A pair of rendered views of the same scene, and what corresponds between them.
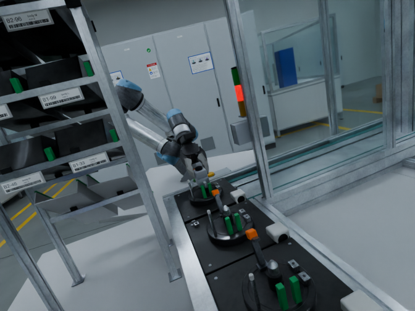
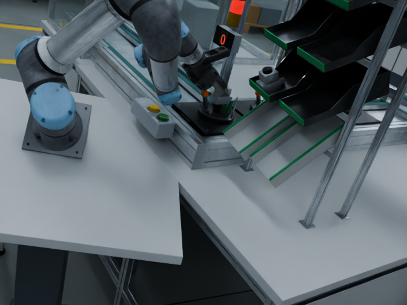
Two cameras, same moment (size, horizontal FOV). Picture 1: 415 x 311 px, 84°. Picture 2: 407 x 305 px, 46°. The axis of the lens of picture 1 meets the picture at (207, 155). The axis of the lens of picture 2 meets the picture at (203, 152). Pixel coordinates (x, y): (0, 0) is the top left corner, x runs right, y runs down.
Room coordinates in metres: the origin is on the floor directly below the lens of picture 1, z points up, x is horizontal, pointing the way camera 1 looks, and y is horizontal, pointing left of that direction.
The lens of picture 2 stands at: (1.58, 1.51, 1.67)
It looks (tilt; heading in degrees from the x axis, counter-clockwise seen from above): 28 degrees down; 243
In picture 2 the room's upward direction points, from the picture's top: 16 degrees clockwise
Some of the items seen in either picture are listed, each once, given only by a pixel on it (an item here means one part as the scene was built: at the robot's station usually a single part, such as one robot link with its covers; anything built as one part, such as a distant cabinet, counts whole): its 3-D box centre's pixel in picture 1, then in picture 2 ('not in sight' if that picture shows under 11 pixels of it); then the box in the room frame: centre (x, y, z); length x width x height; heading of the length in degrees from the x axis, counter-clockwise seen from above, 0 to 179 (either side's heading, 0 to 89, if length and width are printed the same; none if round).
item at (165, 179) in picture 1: (191, 180); (71, 152); (1.35, 0.14, 0.84); 0.90 x 0.70 x 0.03; 75
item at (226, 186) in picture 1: (207, 198); (214, 118); (0.84, 0.05, 0.96); 0.24 x 0.24 x 0.02; 13
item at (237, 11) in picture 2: (243, 91); (237, 5); (0.76, -0.17, 1.34); 0.05 x 0.05 x 0.05
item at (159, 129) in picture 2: (212, 180); (152, 117); (1.07, 0.01, 0.93); 0.21 x 0.07 x 0.06; 103
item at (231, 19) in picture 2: (246, 107); (234, 19); (0.76, -0.17, 1.29); 0.05 x 0.05 x 0.05
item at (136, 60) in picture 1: (146, 116); not in sight; (3.98, 0.83, 1.13); 0.94 x 0.54 x 2.25; 95
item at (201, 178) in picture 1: (201, 176); (223, 92); (0.83, 0.04, 1.06); 0.08 x 0.04 x 0.07; 13
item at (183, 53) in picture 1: (195, 102); not in sight; (4.06, -0.03, 1.13); 0.80 x 0.54 x 2.25; 95
